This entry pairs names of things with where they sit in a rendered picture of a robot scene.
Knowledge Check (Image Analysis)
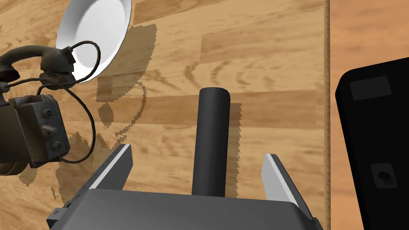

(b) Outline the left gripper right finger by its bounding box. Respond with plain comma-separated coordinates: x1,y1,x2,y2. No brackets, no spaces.
261,153,314,220

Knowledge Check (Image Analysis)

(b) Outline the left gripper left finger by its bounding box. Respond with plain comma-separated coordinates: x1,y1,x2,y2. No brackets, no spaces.
65,143,134,205

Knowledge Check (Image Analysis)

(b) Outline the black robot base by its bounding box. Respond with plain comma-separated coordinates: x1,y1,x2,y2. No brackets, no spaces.
334,57,409,230

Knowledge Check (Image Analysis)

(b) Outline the black cylinder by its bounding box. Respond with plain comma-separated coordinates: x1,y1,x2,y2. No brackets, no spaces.
191,87,231,198

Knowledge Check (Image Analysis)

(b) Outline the wooden table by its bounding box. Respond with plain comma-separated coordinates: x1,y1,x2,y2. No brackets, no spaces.
0,0,331,230

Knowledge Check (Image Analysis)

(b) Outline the white plate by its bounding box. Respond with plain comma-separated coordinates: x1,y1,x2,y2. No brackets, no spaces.
56,0,132,84

